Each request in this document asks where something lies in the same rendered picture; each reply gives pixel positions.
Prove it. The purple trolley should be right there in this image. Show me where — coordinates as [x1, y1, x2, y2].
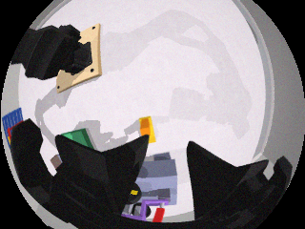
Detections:
[121, 183, 169, 221]

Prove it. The green tray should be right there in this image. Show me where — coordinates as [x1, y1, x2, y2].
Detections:
[61, 129, 94, 149]
[65, 134, 87, 146]

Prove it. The red-headed pin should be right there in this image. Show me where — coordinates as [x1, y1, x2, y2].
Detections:
[152, 202, 165, 222]

